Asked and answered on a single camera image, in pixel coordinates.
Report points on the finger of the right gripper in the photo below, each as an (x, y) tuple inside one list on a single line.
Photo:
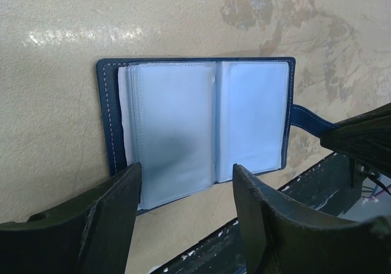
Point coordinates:
[(365, 138)]

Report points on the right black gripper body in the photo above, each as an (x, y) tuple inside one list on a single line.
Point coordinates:
[(359, 173)]

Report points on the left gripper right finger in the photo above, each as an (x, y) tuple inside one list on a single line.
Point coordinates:
[(282, 235)]

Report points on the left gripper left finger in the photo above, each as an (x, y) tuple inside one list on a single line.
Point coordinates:
[(90, 233)]

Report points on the navy blue card holder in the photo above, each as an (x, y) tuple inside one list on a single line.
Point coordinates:
[(187, 121)]

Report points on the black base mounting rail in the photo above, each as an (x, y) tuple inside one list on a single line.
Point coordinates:
[(324, 187)]

